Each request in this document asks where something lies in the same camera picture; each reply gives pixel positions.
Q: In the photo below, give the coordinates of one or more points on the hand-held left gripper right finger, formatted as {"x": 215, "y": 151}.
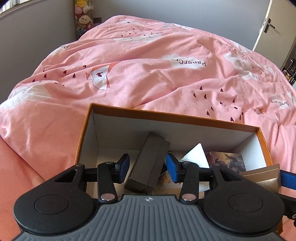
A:
{"x": 172, "y": 169}

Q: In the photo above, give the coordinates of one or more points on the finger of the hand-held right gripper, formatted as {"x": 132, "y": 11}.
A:
{"x": 290, "y": 207}
{"x": 288, "y": 180}

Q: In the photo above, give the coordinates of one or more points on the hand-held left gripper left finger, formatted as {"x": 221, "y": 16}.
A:
{"x": 124, "y": 167}

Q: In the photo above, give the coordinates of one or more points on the dark grey box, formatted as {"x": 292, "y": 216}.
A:
{"x": 148, "y": 162}

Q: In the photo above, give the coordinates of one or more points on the white printed card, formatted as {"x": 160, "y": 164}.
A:
{"x": 196, "y": 157}

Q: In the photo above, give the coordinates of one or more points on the gold box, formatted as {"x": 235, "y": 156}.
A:
{"x": 261, "y": 178}

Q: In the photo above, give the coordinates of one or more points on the orange cardboard box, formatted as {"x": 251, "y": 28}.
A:
{"x": 185, "y": 132}

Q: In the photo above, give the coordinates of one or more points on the brown illustrated card box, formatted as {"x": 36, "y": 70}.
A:
{"x": 229, "y": 160}

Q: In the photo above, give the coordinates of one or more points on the floral printed card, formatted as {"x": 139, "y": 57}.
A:
{"x": 165, "y": 183}

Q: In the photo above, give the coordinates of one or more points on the pink printed duvet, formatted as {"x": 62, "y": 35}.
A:
{"x": 161, "y": 81}

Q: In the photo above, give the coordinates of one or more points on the salmon bed sheet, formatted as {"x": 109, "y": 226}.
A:
{"x": 18, "y": 166}

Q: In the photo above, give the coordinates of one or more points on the cluttered shelf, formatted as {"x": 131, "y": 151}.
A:
{"x": 290, "y": 71}

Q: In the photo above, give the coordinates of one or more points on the clear tube of plush toys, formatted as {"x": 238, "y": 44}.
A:
{"x": 83, "y": 20}

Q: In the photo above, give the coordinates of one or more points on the grey door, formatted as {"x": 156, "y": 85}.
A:
{"x": 282, "y": 23}

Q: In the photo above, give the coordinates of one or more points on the window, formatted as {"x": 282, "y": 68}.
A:
{"x": 9, "y": 4}

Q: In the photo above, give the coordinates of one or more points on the small black wall box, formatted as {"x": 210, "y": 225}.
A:
{"x": 97, "y": 20}

